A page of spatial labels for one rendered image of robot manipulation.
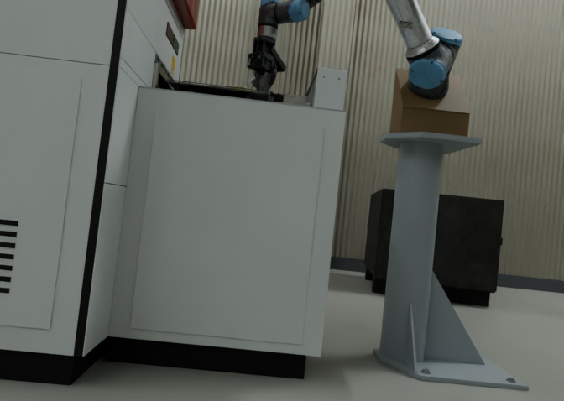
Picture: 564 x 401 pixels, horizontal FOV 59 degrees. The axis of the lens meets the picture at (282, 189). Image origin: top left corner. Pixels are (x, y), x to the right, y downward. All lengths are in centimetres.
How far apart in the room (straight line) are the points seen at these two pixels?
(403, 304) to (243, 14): 381
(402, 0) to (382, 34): 353
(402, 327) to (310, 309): 46
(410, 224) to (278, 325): 63
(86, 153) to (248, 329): 67
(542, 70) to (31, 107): 498
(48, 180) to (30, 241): 16
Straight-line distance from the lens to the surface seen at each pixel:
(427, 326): 196
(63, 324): 139
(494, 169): 529
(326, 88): 159
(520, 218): 539
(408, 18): 169
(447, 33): 187
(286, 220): 147
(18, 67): 146
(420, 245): 184
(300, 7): 184
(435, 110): 188
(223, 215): 147
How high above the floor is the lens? 49
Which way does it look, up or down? 3 degrees up
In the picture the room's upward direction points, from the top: 6 degrees clockwise
